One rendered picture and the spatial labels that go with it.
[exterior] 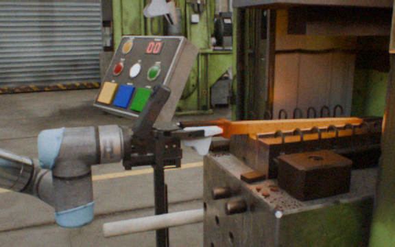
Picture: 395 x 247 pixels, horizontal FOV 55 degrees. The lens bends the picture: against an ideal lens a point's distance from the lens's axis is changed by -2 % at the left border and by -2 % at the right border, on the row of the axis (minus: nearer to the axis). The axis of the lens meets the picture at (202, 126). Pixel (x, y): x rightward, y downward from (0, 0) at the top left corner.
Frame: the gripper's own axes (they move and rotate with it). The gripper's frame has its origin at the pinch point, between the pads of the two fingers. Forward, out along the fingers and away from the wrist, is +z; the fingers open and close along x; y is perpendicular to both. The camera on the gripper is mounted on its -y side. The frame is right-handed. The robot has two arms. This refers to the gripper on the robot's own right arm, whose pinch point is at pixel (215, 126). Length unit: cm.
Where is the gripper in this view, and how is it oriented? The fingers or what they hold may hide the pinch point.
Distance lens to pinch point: 83.2
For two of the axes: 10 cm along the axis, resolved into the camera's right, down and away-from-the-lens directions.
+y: -0.1, 9.7, 2.3
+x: 3.4, 2.2, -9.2
